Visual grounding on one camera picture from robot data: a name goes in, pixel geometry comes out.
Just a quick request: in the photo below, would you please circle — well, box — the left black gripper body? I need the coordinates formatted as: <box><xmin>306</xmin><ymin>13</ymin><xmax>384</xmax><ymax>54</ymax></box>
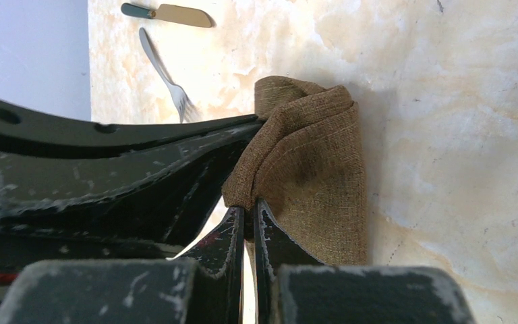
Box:
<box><xmin>0</xmin><ymin>234</ymin><xmax>183</xmax><ymax>303</ymax></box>

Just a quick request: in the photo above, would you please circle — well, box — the brown cloth napkin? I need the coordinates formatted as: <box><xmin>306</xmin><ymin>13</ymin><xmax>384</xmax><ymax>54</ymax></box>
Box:
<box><xmin>222</xmin><ymin>76</ymin><xmax>369</xmax><ymax>265</ymax></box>

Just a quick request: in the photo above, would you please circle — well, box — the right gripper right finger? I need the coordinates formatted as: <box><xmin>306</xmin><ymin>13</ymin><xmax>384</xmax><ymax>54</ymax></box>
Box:
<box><xmin>254</xmin><ymin>199</ymin><xmax>474</xmax><ymax>323</ymax></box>

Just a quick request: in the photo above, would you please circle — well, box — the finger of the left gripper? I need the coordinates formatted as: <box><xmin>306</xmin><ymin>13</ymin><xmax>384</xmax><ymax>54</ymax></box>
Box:
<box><xmin>0</xmin><ymin>123</ymin><xmax>261</xmax><ymax>246</ymax></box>
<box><xmin>0</xmin><ymin>100</ymin><xmax>259</xmax><ymax>157</ymax></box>

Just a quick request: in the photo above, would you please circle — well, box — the silver metal fork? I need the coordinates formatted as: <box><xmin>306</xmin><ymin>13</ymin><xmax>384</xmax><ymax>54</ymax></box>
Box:
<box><xmin>138</xmin><ymin>28</ymin><xmax>201</xmax><ymax>123</ymax></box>

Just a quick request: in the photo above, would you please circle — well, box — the knife with wooden handle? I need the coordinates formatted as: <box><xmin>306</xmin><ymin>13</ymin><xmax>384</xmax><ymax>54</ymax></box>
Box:
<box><xmin>121</xmin><ymin>3</ymin><xmax>214</xmax><ymax>28</ymax></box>

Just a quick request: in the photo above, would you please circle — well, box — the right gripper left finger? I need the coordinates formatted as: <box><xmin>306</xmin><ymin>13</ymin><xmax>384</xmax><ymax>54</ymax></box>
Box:
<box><xmin>0</xmin><ymin>207</ymin><xmax>245</xmax><ymax>323</ymax></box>

